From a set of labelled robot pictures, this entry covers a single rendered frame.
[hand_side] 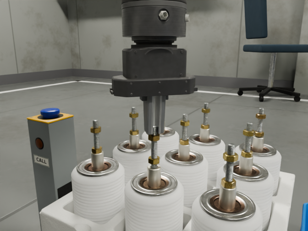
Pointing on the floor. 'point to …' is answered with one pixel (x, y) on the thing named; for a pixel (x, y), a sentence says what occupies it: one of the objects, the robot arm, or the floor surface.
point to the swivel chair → (257, 8)
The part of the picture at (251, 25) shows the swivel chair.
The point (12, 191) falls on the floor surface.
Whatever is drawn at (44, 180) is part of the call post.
